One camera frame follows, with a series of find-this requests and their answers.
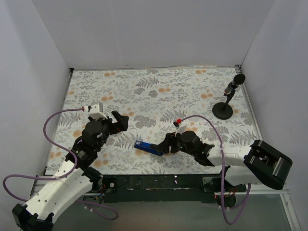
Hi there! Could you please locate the blue black stapler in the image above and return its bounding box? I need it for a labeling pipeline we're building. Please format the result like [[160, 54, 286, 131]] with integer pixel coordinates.
[[134, 141, 164, 156]]

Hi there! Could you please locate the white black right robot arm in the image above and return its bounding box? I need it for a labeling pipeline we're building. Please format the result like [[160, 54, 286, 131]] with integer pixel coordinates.
[[157, 131, 293, 191]]

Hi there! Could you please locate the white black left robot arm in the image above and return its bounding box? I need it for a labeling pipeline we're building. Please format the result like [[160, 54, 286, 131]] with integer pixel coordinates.
[[12, 111, 129, 231]]

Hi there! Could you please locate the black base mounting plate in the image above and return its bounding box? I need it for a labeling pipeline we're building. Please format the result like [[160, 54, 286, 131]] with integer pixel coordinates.
[[94, 174, 221, 203]]

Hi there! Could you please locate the black microphone on stand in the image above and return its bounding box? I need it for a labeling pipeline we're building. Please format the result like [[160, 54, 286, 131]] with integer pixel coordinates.
[[212, 74, 246, 120]]

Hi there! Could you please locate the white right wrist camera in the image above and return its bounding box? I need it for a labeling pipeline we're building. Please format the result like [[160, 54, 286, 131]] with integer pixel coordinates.
[[173, 119, 187, 136]]

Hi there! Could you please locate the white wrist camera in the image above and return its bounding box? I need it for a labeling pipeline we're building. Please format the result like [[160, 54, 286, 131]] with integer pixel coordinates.
[[173, 119, 187, 136], [82, 102, 107, 120]]

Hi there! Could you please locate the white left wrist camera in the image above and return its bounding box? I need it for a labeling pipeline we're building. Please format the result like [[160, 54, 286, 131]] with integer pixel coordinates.
[[82, 102, 107, 120]]

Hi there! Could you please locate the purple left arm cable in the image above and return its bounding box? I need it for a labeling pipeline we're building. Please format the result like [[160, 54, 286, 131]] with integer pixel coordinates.
[[2, 107, 119, 221]]

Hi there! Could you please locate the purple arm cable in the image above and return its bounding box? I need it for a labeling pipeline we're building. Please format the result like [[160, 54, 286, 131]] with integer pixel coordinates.
[[2, 107, 119, 221], [178, 115, 252, 226]]

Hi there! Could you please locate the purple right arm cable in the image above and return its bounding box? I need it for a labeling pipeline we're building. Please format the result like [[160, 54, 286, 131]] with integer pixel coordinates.
[[178, 115, 252, 226]]

